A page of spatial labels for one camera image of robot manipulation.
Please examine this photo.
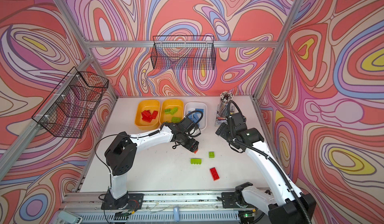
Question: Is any Andy Griffiths paperback book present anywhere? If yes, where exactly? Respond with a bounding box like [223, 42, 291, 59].
[215, 110, 228, 127]

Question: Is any black wire basket wall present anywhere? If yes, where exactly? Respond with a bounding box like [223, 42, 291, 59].
[32, 68, 109, 139]
[151, 35, 217, 70]

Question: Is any clear cup of pencils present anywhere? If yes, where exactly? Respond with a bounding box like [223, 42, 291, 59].
[218, 91, 234, 117]

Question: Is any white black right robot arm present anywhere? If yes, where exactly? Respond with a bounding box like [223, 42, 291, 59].
[216, 113, 317, 224]

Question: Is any white plastic bin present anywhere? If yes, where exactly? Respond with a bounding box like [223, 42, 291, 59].
[184, 102, 208, 131]

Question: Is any black wire basket back wall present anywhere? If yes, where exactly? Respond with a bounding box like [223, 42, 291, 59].
[151, 35, 217, 70]

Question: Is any left yellow plastic bin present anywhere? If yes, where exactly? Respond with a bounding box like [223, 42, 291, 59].
[135, 99, 160, 131]

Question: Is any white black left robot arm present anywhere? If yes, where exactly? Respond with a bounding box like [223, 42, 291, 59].
[102, 118, 201, 210]

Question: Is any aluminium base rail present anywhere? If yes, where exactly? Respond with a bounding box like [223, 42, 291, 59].
[59, 189, 310, 224]

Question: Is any yellow plastic bin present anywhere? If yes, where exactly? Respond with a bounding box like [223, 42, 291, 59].
[159, 99, 184, 124]
[135, 99, 160, 131]

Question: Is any right yellow plastic bin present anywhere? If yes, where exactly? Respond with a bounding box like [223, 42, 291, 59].
[159, 99, 184, 124]

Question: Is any white device bottom left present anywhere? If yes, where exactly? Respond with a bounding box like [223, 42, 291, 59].
[56, 211, 83, 224]

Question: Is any black wire basket left wall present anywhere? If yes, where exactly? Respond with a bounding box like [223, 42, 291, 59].
[32, 68, 109, 139]

